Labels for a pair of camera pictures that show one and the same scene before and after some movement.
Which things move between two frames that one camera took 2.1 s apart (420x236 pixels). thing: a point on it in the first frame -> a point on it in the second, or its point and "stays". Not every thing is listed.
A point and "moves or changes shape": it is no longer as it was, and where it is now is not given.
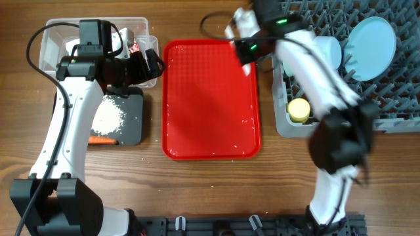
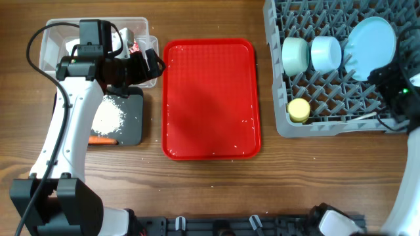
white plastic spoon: [246, 69] moves or changes shape
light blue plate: [369, 48] stays
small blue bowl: [329, 48] stays
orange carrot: [100, 141] stays
